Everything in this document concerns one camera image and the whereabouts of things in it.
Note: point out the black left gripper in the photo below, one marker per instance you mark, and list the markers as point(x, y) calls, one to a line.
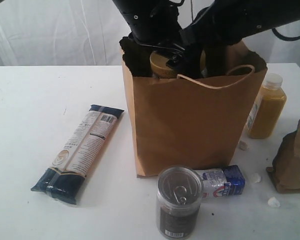
point(169, 43)

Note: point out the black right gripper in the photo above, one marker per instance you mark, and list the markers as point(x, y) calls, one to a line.
point(205, 30)

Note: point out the clear jar with yellow lid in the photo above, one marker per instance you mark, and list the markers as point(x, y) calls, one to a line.
point(161, 70)

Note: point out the brown paper shopping bag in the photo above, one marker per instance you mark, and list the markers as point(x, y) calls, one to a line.
point(193, 122)

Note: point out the clear can with pull-tab lid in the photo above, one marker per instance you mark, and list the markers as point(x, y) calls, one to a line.
point(178, 201)

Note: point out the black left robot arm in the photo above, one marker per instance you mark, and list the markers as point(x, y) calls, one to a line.
point(154, 25)

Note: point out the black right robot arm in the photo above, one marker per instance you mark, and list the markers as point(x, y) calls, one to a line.
point(227, 22)

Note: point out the white crumb behind bag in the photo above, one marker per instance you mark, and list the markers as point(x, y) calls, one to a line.
point(243, 145)

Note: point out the yellow juice bottle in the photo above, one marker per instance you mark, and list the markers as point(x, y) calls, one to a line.
point(267, 107)

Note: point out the blue white milk carton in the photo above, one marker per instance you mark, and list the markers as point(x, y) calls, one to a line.
point(222, 182)

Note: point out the brown kraft paper pouch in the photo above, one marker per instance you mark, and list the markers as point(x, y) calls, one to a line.
point(285, 170)

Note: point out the white crumb front right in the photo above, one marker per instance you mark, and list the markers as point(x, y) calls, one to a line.
point(273, 202)

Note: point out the white backdrop curtain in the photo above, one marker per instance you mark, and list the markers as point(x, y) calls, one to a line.
point(87, 33)

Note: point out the blue spaghetti pasta packet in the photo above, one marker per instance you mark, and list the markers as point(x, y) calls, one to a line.
point(65, 176)

